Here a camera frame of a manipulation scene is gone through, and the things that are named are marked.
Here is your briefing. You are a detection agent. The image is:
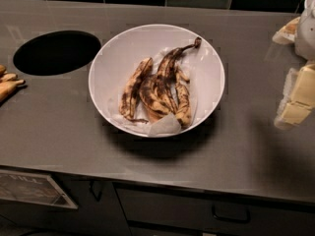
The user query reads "black drawer handle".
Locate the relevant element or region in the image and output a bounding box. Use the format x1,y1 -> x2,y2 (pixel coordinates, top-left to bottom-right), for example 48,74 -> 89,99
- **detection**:
212,205 -> 251,224

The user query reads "white bowl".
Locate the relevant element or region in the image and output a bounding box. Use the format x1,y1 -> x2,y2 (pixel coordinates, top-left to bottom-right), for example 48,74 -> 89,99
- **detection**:
89,25 -> 225,133

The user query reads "round black counter hole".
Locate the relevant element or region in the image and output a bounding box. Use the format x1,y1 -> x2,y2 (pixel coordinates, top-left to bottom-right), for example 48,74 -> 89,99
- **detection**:
13,30 -> 101,76

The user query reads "black cabinet door handle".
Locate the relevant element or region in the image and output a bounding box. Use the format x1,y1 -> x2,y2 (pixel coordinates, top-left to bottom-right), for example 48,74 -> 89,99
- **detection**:
89,180 -> 102,202

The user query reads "spotted banana peel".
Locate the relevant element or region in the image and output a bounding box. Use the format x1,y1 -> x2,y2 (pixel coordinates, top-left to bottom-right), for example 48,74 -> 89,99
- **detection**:
118,37 -> 202,128

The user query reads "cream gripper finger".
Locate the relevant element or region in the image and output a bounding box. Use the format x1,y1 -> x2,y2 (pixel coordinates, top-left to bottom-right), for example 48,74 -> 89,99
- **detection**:
272,17 -> 300,45
274,62 -> 315,130

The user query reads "framed sign on cabinet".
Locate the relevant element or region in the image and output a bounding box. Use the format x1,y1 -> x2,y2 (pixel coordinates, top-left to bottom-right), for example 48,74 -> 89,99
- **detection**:
0,169 -> 78,209

